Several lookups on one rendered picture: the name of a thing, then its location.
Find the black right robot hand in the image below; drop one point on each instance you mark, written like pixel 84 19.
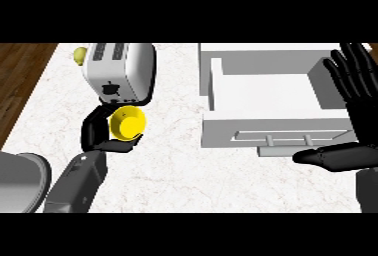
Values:
pixel 358 100

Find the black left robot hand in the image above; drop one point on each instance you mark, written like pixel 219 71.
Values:
pixel 93 131

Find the yellow cup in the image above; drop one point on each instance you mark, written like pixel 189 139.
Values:
pixel 129 124

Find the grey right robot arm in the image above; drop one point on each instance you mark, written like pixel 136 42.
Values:
pixel 368 190

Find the white open drawer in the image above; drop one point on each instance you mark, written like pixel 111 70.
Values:
pixel 268 91

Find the white toaster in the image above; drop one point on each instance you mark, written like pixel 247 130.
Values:
pixel 120 71

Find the white cabinet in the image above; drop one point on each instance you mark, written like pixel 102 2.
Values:
pixel 266 61

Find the yellow-green pear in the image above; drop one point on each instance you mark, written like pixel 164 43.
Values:
pixel 80 55

